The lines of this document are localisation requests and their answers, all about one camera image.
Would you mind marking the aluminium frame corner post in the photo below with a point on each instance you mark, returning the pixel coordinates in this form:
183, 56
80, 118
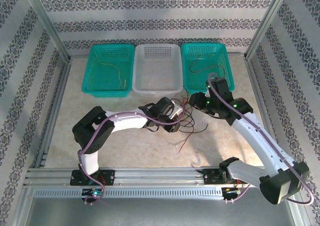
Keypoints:
267, 23
45, 21

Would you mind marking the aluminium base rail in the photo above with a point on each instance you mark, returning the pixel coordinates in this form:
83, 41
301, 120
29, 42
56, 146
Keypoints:
160, 176

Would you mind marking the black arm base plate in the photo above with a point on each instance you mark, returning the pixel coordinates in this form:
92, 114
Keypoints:
108, 177
211, 177

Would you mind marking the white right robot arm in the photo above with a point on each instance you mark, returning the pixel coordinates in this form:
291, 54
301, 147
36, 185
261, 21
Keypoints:
255, 136

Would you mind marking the small controller board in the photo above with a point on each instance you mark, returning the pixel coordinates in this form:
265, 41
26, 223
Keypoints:
228, 190
94, 193

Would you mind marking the teal plastic basket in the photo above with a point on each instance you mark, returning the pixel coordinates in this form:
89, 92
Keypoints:
197, 83
110, 78

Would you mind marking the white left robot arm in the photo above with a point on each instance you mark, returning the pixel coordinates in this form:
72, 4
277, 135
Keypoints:
127, 121

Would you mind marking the aluminium frame floor rail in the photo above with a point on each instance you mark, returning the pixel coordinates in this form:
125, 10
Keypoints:
257, 86
60, 86

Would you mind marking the grey metal plate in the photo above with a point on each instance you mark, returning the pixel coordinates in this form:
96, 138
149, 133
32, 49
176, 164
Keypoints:
160, 211

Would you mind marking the white plastic basket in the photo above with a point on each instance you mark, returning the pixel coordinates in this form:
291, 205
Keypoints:
157, 68

